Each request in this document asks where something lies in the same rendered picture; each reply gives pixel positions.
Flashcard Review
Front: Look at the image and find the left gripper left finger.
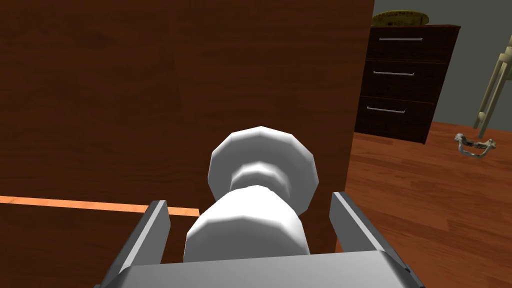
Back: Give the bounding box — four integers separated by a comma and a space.
99, 199, 172, 288

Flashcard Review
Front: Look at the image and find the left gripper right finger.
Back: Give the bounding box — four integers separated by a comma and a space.
328, 191, 411, 277

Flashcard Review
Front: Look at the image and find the white door knob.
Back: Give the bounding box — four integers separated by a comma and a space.
183, 125, 320, 264

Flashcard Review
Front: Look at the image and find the brown wooden door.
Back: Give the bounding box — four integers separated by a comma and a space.
0, 0, 376, 288

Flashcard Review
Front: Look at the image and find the small grey curved object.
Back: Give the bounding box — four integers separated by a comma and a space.
454, 133, 498, 159

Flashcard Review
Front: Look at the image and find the dark brown chest of drawers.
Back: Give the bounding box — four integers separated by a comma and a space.
354, 9, 462, 145

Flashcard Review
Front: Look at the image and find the beige chair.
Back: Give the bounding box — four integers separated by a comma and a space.
472, 35, 512, 139

